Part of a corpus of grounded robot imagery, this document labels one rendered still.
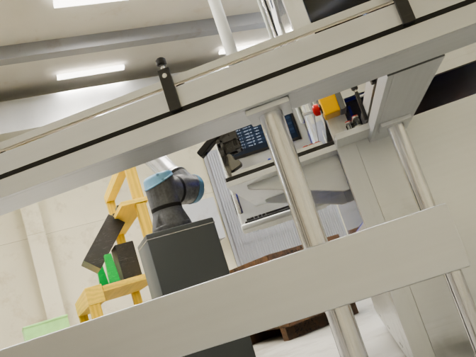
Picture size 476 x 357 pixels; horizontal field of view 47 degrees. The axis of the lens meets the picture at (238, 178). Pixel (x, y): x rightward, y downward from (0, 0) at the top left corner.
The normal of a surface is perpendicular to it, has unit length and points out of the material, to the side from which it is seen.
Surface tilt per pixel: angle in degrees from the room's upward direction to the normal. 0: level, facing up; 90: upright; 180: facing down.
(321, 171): 90
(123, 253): 90
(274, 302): 90
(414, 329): 90
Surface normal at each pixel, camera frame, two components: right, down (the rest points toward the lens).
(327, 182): -0.18, -0.14
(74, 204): 0.29, -0.28
